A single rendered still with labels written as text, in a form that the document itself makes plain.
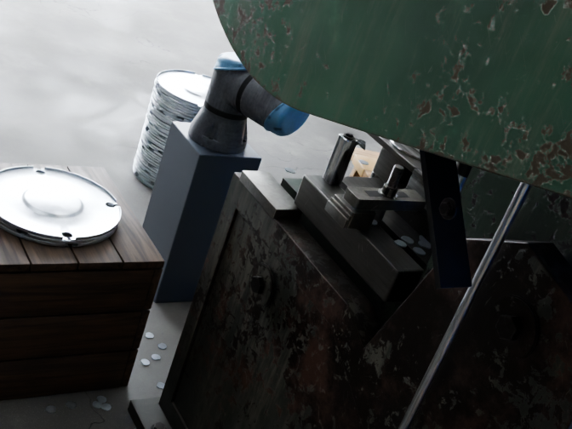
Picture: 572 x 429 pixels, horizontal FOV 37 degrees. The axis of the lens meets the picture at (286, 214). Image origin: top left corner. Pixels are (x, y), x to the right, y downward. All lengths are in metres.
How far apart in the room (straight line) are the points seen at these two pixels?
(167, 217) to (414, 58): 1.38
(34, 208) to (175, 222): 0.47
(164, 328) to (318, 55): 1.27
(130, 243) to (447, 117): 1.07
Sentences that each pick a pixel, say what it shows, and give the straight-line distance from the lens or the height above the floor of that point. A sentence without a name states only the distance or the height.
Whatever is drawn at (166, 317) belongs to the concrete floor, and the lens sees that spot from 2.27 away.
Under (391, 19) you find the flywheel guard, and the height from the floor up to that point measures 1.10.
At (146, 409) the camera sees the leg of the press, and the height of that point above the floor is 0.03.
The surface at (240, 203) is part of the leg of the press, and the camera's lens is 1.62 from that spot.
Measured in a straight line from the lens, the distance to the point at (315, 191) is 1.49.
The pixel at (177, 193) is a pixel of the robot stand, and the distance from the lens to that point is 2.19.
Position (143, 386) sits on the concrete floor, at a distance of 2.04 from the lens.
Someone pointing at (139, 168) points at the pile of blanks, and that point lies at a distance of 2.91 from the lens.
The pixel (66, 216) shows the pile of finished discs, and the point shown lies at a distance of 1.85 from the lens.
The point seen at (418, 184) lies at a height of 0.76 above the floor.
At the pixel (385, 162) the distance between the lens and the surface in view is 1.62.
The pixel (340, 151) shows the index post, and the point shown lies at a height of 0.77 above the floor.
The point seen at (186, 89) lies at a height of 0.34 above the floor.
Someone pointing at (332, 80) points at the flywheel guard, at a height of 1.00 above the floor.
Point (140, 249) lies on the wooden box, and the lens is 1.84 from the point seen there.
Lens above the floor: 1.30
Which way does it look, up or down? 26 degrees down
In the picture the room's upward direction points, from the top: 20 degrees clockwise
